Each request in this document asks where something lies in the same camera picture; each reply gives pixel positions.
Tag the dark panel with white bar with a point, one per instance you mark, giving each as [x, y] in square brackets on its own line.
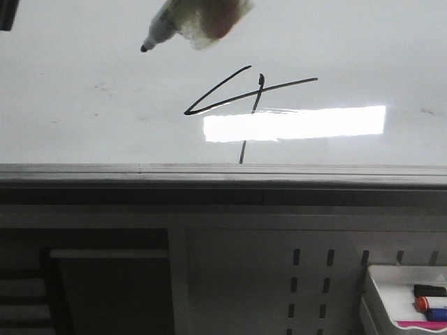
[110, 291]

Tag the red capped marker in tray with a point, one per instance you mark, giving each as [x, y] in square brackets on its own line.
[422, 304]

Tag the black capped marker in tray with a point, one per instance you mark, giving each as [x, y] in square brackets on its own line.
[420, 290]

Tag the grey aluminium whiteboard frame rail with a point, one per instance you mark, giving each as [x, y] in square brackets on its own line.
[224, 184]

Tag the white plastic storage tray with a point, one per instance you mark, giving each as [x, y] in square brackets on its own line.
[388, 297]

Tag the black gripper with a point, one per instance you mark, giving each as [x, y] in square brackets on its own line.
[8, 9]

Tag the blue capped marker in tray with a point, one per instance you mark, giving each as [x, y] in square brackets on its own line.
[436, 315]

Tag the pink item in tray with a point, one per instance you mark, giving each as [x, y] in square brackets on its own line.
[431, 325]

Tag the white whiteboard marker with tape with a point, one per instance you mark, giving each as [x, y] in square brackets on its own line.
[203, 23]

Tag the white perforated pegboard panel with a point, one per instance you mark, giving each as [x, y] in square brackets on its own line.
[292, 281]

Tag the white whiteboard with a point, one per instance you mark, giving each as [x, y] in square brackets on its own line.
[294, 82]

